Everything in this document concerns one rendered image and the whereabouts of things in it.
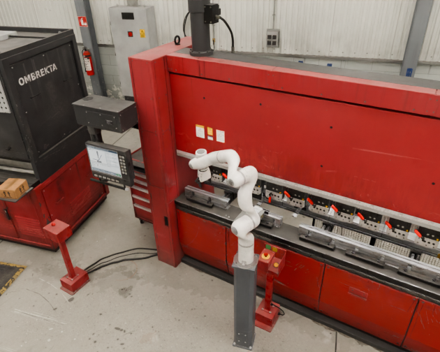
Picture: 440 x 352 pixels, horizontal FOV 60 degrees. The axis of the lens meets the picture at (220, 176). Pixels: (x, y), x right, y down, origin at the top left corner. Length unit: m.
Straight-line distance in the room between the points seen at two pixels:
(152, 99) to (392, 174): 1.96
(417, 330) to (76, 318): 3.05
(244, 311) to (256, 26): 5.27
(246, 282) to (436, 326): 1.50
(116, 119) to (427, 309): 2.84
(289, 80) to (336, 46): 4.44
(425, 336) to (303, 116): 2.00
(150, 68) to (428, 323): 2.96
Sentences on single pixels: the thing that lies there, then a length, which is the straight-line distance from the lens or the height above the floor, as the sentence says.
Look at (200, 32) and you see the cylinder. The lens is 3.19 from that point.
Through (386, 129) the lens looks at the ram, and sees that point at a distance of 2.76.
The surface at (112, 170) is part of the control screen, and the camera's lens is 3.53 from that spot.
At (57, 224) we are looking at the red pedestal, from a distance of 4.02.
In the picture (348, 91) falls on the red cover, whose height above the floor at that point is 2.24.
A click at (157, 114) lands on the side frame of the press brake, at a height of 1.84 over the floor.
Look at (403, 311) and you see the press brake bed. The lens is 3.50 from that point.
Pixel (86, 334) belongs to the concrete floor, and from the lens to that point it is 4.05.
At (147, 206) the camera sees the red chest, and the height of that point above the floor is 0.37.
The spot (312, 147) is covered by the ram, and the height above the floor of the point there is 1.76.
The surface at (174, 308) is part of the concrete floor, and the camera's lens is 4.03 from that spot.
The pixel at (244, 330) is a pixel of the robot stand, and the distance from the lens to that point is 3.52.
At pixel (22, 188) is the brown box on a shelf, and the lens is 4.25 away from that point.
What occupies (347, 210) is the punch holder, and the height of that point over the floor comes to 1.29.
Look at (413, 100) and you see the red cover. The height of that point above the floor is 2.24.
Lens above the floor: 3.12
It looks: 32 degrees down
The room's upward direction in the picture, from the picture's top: 2 degrees counter-clockwise
